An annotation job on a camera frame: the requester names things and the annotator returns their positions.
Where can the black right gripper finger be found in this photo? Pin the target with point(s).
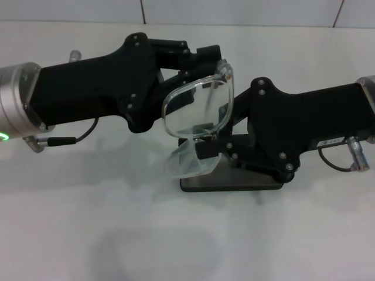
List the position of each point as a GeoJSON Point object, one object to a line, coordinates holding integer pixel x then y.
{"type": "Point", "coordinates": [208, 150]}

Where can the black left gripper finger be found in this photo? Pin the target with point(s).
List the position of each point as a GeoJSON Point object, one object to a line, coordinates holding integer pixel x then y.
{"type": "Point", "coordinates": [205, 57]}
{"type": "Point", "coordinates": [181, 77]}

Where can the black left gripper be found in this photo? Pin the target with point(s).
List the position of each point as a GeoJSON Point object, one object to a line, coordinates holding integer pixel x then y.
{"type": "Point", "coordinates": [88, 87]}

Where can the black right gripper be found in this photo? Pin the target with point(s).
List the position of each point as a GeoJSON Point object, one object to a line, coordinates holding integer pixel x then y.
{"type": "Point", "coordinates": [307, 117]}

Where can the clear white glasses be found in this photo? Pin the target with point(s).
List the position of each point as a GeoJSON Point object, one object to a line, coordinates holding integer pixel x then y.
{"type": "Point", "coordinates": [223, 68]}

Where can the black glasses case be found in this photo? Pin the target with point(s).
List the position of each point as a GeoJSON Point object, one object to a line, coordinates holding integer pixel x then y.
{"type": "Point", "coordinates": [234, 183]}

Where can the silver left wrist stub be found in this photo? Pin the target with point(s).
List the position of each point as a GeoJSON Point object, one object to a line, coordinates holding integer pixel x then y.
{"type": "Point", "coordinates": [75, 55]}

